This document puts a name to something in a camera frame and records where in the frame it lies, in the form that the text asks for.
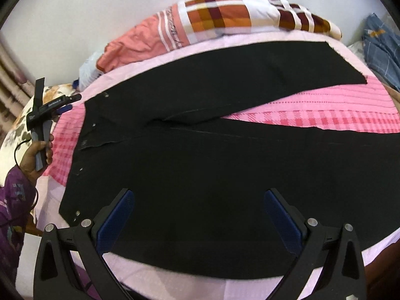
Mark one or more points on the beige floral curtain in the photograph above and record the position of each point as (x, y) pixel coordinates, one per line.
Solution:
(16, 91)

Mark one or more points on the orange plaid folded blanket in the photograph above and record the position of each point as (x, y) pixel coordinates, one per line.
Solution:
(190, 22)

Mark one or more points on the purple floral sleeve forearm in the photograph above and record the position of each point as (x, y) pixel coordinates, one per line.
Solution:
(17, 198)

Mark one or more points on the pink checked bedsheet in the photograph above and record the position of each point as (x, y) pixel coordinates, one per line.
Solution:
(363, 108)

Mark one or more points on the blue plaid cloth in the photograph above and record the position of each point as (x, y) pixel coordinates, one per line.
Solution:
(381, 50)

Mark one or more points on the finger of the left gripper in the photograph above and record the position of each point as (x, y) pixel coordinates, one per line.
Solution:
(73, 98)

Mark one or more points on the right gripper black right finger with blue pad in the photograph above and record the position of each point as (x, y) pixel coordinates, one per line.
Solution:
(343, 273)

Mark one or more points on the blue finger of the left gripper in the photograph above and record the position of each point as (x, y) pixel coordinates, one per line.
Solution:
(64, 109)

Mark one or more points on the black pants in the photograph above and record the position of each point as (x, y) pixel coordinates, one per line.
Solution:
(199, 178)

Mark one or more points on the person's left hand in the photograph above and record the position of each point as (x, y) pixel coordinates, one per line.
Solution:
(28, 162)

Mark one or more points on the light blue cloth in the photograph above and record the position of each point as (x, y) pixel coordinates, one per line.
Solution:
(88, 72)

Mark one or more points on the floral cream pillow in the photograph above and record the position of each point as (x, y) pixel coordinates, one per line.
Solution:
(19, 132)

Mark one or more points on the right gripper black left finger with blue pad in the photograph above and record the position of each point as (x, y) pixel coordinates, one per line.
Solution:
(55, 275)

